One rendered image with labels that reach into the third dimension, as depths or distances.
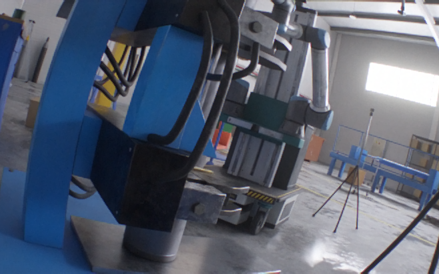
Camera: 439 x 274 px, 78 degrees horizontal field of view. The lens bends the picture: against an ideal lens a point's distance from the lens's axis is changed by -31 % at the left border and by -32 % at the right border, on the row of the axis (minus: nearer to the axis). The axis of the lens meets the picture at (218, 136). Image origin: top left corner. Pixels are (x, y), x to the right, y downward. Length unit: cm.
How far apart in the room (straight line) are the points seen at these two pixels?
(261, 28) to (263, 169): 193
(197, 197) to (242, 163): 190
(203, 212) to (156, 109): 28
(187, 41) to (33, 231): 78
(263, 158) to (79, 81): 196
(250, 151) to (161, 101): 200
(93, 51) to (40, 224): 58
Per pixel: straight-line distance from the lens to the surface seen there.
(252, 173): 277
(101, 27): 105
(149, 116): 82
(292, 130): 245
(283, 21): 163
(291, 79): 272
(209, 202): 93
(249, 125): 254
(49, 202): 112
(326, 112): 239
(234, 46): 77
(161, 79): 82
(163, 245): 125
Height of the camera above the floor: 71
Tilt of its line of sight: 3 degrees down
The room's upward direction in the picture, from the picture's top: 18 degrees clockwise
